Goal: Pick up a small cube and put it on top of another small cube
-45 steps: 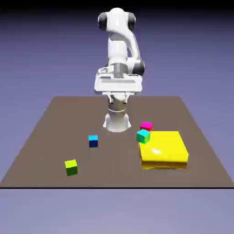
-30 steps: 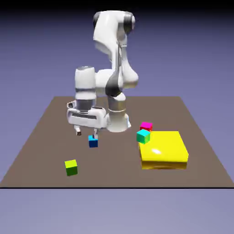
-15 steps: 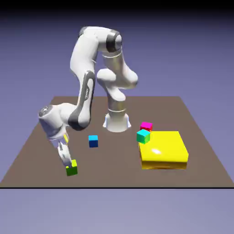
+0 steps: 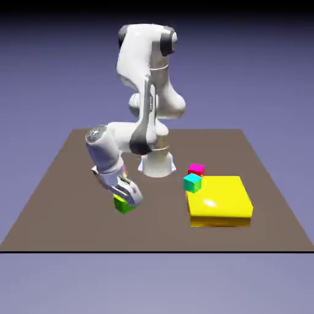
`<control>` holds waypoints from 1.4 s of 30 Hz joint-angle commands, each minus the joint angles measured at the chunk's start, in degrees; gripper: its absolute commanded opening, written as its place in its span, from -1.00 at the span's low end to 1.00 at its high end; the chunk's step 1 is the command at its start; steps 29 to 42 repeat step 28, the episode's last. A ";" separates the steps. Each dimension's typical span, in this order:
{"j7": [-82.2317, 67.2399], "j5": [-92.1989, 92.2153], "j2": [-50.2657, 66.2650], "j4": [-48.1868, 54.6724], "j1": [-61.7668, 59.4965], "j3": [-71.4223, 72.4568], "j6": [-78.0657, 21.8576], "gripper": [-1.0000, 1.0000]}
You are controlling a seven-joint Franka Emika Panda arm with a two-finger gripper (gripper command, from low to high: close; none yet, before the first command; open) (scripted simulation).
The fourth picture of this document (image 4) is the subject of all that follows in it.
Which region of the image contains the small magenta cube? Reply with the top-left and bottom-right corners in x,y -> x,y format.
188,163 -> 205,177

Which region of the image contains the small cyan cube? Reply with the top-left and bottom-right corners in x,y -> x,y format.
183,173 -> 202,194

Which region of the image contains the small green cube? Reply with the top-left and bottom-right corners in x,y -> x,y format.
113,194 -> 137,215

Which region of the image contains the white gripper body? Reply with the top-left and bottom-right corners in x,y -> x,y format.
105,175 -> 144,207

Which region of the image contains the large yellow box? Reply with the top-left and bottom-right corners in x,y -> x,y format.
185,175 -> 254,228

